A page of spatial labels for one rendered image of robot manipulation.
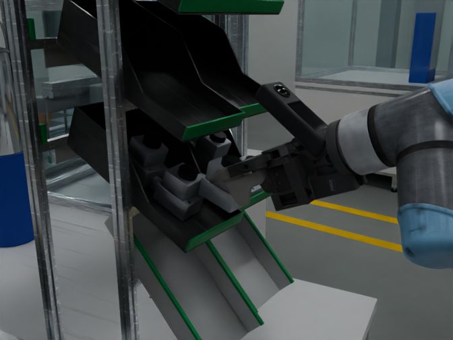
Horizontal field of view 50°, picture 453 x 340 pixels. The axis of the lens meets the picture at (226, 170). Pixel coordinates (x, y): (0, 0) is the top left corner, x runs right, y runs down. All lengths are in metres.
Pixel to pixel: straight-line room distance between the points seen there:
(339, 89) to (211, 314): 3.88
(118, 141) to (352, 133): 0.32
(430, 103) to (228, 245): 0.54
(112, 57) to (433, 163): 0.41
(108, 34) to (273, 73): 9.54
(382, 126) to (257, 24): 9.79
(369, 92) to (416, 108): 3.95
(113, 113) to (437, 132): 0.41
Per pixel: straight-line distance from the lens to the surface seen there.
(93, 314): 1.19
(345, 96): 4.57
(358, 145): 0.57
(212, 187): 0.72
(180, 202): 0.73
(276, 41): 10.10
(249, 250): 0.99
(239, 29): 2.17
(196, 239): 0.69
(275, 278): 0.99
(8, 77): 1.47
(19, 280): 1.38
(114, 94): 0.68
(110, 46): 0.67
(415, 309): 2.91
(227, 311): 0.87
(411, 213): 0.50
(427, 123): 0.54
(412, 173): 0.52
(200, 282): 0.86
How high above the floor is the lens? 1.51
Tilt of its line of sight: 18 degrees down
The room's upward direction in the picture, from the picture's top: straight up
